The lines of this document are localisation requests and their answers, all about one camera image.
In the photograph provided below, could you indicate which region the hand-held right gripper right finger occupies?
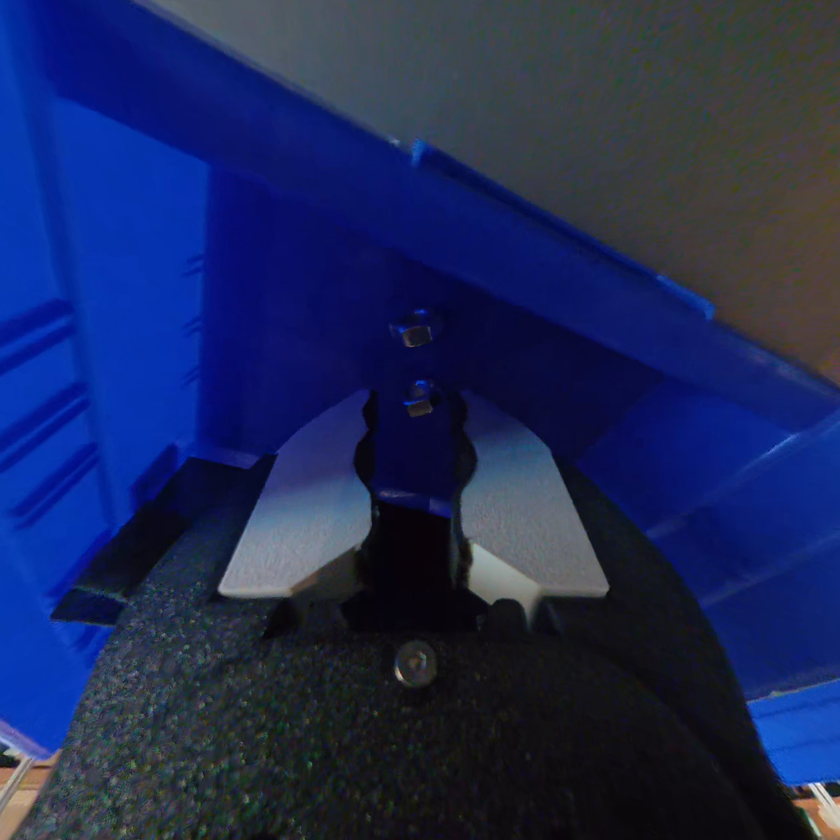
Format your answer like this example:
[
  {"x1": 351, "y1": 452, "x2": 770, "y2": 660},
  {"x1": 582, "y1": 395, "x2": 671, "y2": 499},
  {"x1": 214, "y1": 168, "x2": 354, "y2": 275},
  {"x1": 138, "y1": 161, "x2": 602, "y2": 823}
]
[{"x1": 451, "y1": 390, "x2": 611, "y2": 606}]

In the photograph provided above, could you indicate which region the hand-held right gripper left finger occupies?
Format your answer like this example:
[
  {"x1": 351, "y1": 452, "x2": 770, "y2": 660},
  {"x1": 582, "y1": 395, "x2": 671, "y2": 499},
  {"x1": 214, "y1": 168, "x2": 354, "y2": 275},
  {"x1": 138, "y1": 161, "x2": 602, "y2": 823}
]
[{"x1": 218, "y1": 389, "x2": 376, "y2": 601}]

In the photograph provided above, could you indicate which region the blue divided parts bin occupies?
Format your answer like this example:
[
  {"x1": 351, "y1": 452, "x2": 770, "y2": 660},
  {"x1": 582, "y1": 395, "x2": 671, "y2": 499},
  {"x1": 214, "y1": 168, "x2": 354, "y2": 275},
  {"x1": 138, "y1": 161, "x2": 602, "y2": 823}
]
[{"x1": 0, "y1": 0, "x2": 840, "y2": 788}]

